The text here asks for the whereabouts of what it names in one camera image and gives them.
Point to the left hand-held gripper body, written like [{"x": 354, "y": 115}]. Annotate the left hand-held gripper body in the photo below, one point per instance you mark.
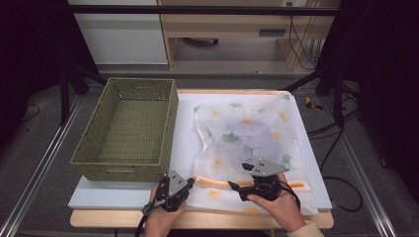
[{"x": 173, "y": 197}]

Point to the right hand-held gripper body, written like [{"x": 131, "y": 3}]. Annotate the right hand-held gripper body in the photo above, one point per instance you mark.
[{"x": 263, "y": 189}]

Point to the purple cloth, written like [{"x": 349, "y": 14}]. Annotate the purple cloth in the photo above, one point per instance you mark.
[{"x": 253, "y": 135}]

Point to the white leaf-print laundry bag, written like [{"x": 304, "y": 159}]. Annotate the white leaf-print laundry bag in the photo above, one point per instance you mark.
[{"x": 217, "y": 144}]

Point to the green woven basket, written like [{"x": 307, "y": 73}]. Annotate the green woven basket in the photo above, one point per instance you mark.
[{"x": 99, "y": 164}]

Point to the person's left hand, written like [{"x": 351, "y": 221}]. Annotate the person's left hand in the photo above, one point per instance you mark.
[{"x": 159, "y": 223}]

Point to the person's right hand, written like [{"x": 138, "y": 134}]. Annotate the person's right hand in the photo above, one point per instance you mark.
[{"x": 285, "y": 210}]

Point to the white board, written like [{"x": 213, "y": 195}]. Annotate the white board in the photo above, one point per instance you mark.
[{"x": 108, "y": 197}]

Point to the yellow and black tool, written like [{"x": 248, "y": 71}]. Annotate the yellow and black tool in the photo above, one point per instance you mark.
[{"x": 311, "y": 104}]

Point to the black metal stand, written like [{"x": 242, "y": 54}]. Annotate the black metal stand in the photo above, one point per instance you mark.
[
  {"x": 337, "y": 98},
  {"x": 64, "y": 95}
]

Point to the white cabinet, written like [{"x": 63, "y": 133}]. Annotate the white cabinet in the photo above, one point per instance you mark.
[{"x": 122, "y": 39}]

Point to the black curtain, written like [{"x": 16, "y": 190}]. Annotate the black curtain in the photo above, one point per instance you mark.
[
  {"x": 29, "y": 49},
  {"x": 388, "y": 82}
]

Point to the black horizontal bar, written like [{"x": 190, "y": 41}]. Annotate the black horizontal bar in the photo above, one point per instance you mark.
[{"x": 197, "y": 10}]

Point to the aluminium rail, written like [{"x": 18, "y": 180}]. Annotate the aluminium rail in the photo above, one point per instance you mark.
[
  {"x": 39, "y": 164},
  {"x": 369, "y": 184}
]

